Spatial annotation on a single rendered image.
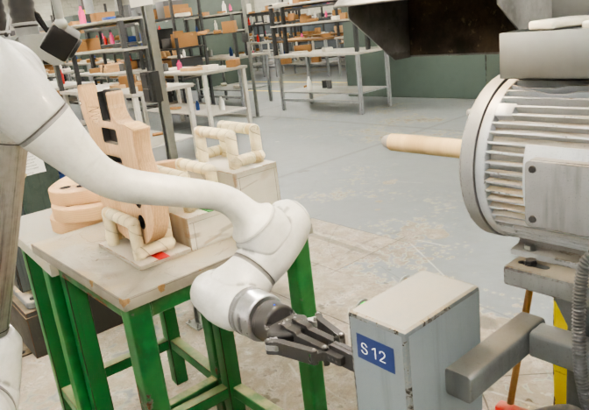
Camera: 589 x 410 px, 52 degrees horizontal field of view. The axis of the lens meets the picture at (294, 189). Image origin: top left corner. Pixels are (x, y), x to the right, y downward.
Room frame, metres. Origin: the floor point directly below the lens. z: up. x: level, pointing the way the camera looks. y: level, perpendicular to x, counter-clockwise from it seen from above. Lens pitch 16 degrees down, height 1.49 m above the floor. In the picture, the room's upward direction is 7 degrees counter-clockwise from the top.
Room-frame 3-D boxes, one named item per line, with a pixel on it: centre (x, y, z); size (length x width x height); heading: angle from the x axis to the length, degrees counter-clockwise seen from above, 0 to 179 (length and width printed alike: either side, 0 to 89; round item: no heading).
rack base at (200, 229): (1.64, 0.30, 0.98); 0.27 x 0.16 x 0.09; 39
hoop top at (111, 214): (1.51, 0.46, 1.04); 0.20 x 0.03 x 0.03; 38
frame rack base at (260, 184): (1.73, 0.18, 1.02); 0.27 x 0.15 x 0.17; 39
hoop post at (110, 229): (1.58, 0.52, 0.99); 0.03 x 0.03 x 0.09
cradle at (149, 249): (1.46, 0.37, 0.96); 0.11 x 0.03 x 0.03; 129
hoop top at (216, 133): (1.71, 0.21, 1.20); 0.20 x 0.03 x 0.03; 38
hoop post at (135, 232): (1.45, 0.41, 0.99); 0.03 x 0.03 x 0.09
